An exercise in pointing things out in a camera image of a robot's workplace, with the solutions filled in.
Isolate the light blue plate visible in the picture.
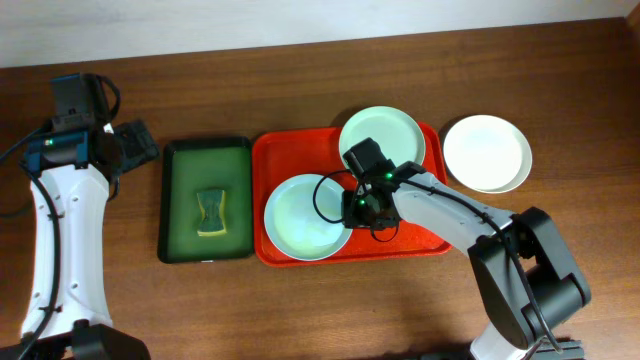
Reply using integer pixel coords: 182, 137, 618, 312
263, 174, 352, 262

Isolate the light green plate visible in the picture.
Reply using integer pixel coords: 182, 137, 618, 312
338, 106, 426, 166

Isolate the green and yellow sponge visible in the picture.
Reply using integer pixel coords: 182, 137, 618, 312
197, 189, 227, 237

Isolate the white plate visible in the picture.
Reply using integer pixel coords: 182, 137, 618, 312
442, 115, 533, 194

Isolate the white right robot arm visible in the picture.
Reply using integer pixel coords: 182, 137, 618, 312
343, 158, 591, 359

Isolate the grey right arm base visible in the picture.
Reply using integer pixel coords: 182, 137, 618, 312
529, 339, 585, 360

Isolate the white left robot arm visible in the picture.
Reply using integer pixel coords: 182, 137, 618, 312
1, 120, 159, 359

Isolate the green tray with black rim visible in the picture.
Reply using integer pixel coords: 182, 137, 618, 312
157, 136, 254, 264

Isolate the red plastic tray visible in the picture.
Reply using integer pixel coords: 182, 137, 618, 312
252, 127, 452, 268

